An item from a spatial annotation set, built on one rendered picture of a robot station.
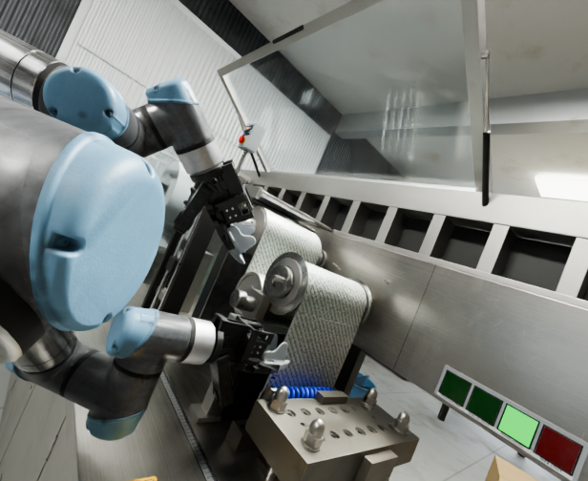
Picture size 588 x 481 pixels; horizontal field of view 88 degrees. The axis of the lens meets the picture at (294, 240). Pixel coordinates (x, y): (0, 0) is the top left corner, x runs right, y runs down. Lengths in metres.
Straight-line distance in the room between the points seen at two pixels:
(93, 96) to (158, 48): 3.37
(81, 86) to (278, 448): 0.60
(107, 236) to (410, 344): 0.78
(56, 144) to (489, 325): 0.79
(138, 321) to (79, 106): 0.29
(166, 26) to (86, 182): 3.72
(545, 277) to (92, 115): 0.90
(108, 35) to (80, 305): 3.56
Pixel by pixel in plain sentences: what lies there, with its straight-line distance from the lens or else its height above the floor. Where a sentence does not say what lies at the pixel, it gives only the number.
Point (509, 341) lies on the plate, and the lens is 0.81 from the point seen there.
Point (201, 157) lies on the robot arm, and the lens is 0.58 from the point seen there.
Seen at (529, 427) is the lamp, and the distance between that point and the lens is 0.80.
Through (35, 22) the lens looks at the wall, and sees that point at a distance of 3.71.
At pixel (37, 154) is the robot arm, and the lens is 0.21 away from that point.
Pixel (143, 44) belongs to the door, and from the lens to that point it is 3.77.
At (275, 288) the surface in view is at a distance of 0.69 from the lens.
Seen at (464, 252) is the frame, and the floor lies 1.50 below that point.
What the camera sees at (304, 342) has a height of 1.14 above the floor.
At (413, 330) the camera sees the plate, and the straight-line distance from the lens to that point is 0.87.
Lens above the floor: 1.33
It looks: 2 degrees up
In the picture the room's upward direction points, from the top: 23 degrees clockwise
